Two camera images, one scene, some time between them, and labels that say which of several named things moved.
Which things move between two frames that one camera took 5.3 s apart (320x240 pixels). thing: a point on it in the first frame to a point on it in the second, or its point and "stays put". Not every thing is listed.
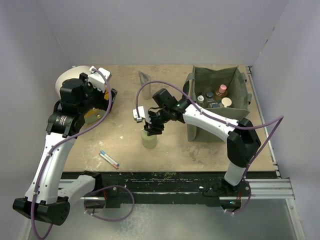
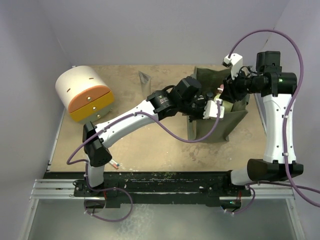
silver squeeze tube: (146, 89) stays put
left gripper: (102, 104) to (202, 102)
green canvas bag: (203, 80) stays put
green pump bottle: (149, 141) to (228, 106)
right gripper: (153, 128) to (231, 92)
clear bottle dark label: (209, 96) stays put
